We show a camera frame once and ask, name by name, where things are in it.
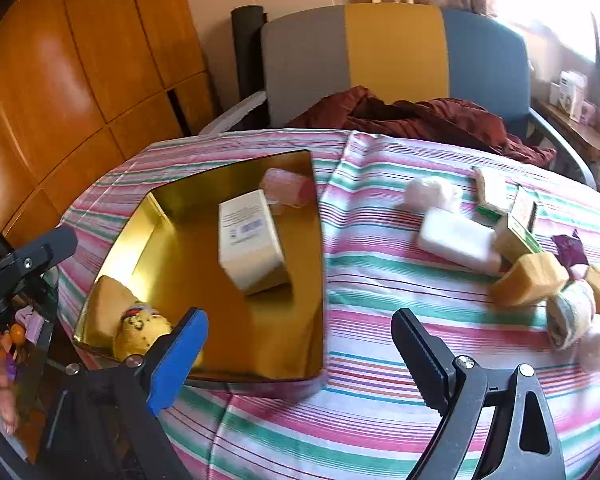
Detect person's left hand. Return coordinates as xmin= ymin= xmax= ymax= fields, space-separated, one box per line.
xmin=0 ymin=333 xmax=19 ymax=434

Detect purple snack packet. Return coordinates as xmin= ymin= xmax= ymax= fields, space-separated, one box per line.
xmin=550 ymin=230 xmax=588 ymax=281

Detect white soap bar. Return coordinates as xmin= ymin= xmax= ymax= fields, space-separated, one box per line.
xmin=416 ymin=208 xmax=502 ymax=275

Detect green cracker packet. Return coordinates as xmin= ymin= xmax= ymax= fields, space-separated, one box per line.
xmin=472 ymin=166 xmax=514 ymax=220

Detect small table with toys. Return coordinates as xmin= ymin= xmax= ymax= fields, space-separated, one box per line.
xmin=0 ymin=268 xmax=59 ymax=463

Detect striped tablecloth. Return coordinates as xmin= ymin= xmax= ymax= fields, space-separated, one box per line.
xmin=59 ymin=130 xmax=600 ymax=479

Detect pink hair roller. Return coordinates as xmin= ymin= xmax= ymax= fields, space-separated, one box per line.
xmin=260 ymin=168 xmax=315 ymax=208

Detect pink box on shelf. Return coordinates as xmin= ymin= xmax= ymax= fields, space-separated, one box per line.
xmin=579 ymin=101 xmax=597 ymax=127

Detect green white small box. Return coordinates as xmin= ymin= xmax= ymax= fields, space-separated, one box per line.
xmin=493 ymin=186 xmax=544 ymax=263

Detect white cardboard box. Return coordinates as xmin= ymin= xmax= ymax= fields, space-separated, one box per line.
xmin=219 ymin=190 xmax=290 ymax=296

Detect tricolour chair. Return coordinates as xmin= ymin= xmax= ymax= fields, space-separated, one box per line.
xmin=202 ymin=3 xmax=596 ymax=188

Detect yellow sponge in tray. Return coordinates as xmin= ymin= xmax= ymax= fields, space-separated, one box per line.
xmin=85 ymin=275 xmax=140 ymax=348

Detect wooden side shelf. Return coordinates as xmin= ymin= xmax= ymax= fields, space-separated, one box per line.
xmin=531 ymin=98 xmax=600 ymax=164

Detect yellow sponge block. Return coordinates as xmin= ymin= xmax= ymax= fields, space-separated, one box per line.
xmin=489 ymin=252 xmax=569 ymax=307

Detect maroon cloth on chair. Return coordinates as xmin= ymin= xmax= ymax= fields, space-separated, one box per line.
xmin=286 ymin=86 xmax=557 ymax=168

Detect wooden wardrobe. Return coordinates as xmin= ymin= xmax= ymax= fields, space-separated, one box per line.
xmin=0 ymin=0 xmax=215 ymax=247

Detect white boxes on shelf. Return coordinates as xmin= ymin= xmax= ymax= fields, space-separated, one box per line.
xmin=550 ymin=70 xmax=588 ymax=122

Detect yellow patterned sock ball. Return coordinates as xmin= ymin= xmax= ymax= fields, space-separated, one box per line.
xmin=112 ymin=304 xmax=172 ymax=362

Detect cream rolled sock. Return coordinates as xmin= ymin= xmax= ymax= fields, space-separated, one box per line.
xmin=546 ymin=280 xmax=596 ymax=351

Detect clear plastic bag ball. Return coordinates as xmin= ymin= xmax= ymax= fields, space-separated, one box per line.
xmin=578 ymin=314 xmax=600 ymax=374

